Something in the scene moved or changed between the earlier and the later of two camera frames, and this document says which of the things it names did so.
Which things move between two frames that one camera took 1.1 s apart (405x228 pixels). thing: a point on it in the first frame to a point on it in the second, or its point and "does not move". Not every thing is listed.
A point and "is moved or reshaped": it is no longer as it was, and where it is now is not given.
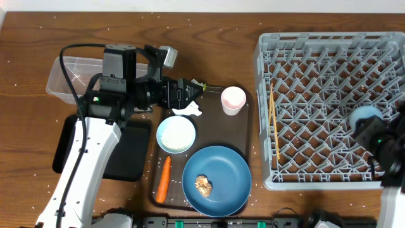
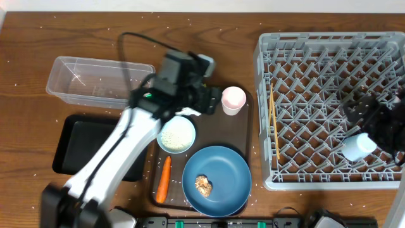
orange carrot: x=164 y=182 does not move
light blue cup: x=363 y=112 is moved or reshaped
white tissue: x=192 y=109 does not move
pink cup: x=233 y=99 does not move
